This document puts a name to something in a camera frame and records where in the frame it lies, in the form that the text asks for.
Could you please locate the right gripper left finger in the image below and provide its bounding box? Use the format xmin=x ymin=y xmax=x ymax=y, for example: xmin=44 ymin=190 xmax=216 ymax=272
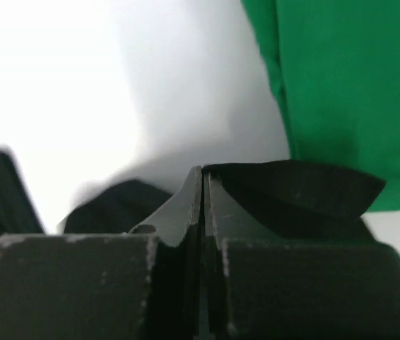
xmin=0 ymin=167 xmax=203 ymax=339

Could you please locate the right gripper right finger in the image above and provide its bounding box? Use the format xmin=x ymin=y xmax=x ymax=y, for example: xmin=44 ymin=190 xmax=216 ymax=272
xmin=203 ymin=174 xmax=400 ymax=339

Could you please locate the black t-shirt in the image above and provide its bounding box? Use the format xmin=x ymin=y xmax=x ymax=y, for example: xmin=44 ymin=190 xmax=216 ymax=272
xmin=0 ymin=150 xmax=384 ymax=237

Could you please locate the folded green t-shirt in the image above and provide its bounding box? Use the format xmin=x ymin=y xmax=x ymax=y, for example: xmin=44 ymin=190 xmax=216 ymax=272
xmin=243 ymin=1 xmax=400 ymax=212

